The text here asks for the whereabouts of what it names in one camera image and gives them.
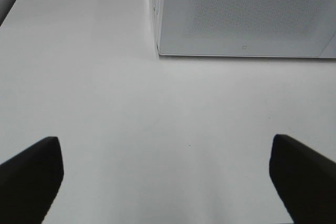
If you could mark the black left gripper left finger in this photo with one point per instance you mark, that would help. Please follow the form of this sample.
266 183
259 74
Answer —
30 182

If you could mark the white microwave door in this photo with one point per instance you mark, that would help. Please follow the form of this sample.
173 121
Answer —
248 28

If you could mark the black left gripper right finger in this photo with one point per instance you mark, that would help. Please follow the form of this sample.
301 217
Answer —
304 180

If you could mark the white microwave oven body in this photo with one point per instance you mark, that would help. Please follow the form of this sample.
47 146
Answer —
157 14

